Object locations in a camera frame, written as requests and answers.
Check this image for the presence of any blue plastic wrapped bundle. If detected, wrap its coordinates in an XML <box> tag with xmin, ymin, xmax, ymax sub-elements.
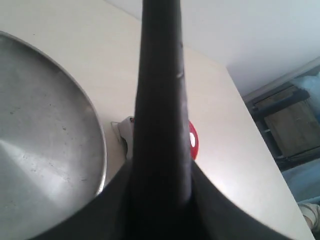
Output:
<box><xmin>291</xmin><ymin>73</ymin><xmax>320</xmax><ymax>94</ymax></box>

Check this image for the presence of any wooden crate with black frame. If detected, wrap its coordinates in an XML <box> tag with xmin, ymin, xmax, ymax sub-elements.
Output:
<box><xmin>247</xmin><ymin>84</ymin><xmax>320</xmax><ymax>163</ymax></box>

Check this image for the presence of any round metal plate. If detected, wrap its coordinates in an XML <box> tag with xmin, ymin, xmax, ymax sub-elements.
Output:
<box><xmin>0</xmin><ymin>30</ymin><xmax>108</xmax><ymax>220</ymax></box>

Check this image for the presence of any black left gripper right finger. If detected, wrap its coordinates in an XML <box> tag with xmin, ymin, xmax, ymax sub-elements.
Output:
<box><xmin>191</xmin><ymin>161</ymin><xmax>289</xmax><ymax>240</ymax></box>

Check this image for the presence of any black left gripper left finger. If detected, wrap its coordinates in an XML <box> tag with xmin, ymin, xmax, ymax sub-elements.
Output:
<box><xmin>33</xmin><ymin>162</ymin><xmax>132</xmax><ymax>240</ymax></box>

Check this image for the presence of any yellow black claw hammer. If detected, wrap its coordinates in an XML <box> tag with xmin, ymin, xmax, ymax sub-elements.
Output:
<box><xmin>130</xmin><ymin>0</ymin><xmax>192</xmax><ymax>240</ymax></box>

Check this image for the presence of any red dome push button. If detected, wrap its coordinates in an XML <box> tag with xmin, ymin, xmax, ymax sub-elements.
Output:
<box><xmin>111</xmin><ymin>115</ymin><xmax>201</xmax><ymax>161</ymax></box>

